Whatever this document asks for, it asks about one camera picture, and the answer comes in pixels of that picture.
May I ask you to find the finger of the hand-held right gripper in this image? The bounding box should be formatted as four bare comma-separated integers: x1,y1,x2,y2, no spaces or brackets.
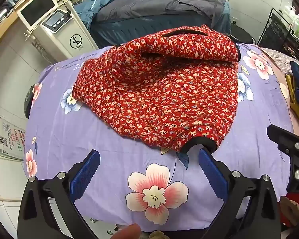
267,124,299,156

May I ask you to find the black round bin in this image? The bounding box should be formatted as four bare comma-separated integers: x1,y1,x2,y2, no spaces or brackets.
230,26,257,45

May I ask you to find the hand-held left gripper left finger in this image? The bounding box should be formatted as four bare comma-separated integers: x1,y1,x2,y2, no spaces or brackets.
17,149,101,239

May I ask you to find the white beauty machine with screen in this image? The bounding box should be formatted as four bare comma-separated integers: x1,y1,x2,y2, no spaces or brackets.
16,0,99,64

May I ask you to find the small black object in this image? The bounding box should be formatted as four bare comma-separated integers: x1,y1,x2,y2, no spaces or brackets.
24,85,35,119

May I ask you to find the row of books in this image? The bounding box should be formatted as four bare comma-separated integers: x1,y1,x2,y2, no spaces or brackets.
0,0,23,23

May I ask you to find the purple floral bedsheet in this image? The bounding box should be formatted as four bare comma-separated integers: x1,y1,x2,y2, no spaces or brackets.
22,42,293,233

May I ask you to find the dark blue massage bed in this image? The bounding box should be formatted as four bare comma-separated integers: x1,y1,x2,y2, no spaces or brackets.
90,0,232,49

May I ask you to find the wall price poster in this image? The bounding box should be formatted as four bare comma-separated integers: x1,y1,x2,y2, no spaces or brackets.
0,112,27,160

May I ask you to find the person's left hand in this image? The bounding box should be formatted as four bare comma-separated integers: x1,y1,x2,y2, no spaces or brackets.
112,223,142,239

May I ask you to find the yellow cloth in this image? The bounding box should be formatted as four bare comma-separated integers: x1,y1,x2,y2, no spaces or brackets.
285,74,299,120

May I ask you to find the wooden wall shelf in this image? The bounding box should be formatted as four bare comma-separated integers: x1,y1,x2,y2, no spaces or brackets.
0,0,63,53

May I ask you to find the cluster of toiletry bottles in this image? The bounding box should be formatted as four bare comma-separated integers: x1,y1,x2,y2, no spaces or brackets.
280,4,299,36

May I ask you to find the person's right hand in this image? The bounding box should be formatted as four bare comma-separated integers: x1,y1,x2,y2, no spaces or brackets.
279,196,299,227

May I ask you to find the black wire trolley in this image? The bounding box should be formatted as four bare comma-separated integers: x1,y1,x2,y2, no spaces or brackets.
258,8,299,63

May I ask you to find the red floral quilted jacket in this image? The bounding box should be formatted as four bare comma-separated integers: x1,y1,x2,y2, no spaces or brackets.
72,24,240,153

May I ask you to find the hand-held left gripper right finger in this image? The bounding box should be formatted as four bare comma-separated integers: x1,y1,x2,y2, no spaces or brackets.
198,148,281,239

